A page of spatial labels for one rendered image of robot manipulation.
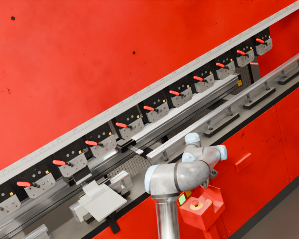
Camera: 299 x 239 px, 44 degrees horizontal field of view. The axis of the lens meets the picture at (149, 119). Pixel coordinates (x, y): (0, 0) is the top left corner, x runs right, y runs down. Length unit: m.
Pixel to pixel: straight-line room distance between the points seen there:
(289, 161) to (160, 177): 1.81
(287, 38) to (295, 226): 1.56
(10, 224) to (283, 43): 2.60
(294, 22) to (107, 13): 1.82
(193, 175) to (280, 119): 1.56
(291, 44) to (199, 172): 2.18
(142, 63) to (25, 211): 1.11
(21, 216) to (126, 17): 1.30
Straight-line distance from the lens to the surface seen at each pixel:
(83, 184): 2.28
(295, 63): 3.16
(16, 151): 1.93
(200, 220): 2.11
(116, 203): 2.01
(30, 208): 2.38
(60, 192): 2.40
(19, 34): 1.85
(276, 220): 3.08
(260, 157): 2.84
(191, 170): 1.46
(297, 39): 3.41
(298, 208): 3.15
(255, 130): 2.72
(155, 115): 2.23
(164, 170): 1.48
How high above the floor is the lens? 2.15
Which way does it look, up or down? 25 degrees down
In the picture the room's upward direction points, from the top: 20 degrees counter-clockwise
